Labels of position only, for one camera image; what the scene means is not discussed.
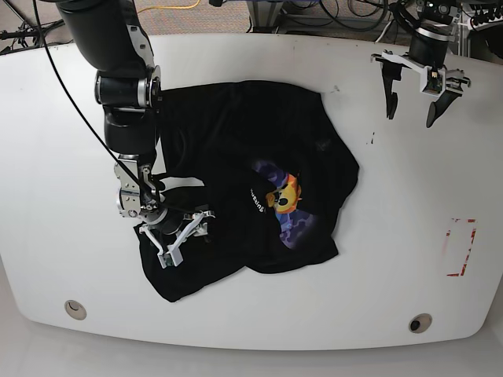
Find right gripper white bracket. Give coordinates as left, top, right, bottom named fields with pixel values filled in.
left=139, top=207, right=215, bottom=255

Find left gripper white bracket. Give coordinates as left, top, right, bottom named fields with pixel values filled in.
left=371, top=35, right=471, bottom=127

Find black graphic T-shirt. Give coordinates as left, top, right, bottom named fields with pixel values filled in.
left=138, top=80, right=359, bottom=302

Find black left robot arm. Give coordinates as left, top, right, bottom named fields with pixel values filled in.
left=371, top=1, right=471, bottom=128

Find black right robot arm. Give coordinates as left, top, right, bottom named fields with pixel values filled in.
left=56, top=1, right=214, bottom=267

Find white power strip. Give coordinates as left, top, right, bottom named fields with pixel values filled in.
left=468, top=13, right=503, bottom=31

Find red tape rectangle marking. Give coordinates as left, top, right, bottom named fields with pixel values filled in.
left=442, top=218, right=477, bottom=277

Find left table grommet hole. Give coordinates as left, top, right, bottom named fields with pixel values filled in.
left=64, top=300, right=87, bottom=320

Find table grommet hole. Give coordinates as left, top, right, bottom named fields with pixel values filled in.
left=409, top=313, right=432, bottom=334
left=64, top=300, right=87, bottom=320

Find right table grommet hole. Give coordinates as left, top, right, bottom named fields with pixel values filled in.
left=409, top=313, right=432, bottom=334

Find black tripod legs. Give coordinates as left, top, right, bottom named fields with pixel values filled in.
left=1, top=1, right=65, bottom=56

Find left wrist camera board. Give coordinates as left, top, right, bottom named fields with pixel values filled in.
left=420, top=67, right=445, bottom=97

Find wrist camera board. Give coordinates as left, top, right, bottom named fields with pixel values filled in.
left=157, top=249, right=183, bottom=269
left=420, top=67, right=445, bottom=97

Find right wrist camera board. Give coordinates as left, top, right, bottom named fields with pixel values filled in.
left=157, top=249, right=183, bottom=269

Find aluminium frame stand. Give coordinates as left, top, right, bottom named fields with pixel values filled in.
left=245, top=1, right=285, bottom=34

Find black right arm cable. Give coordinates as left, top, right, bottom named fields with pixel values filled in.
left=33, top=0, right=166, bottom=209

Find yellow cable on floor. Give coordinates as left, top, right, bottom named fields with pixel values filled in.
left=133, top=0, right=201, bottom=16

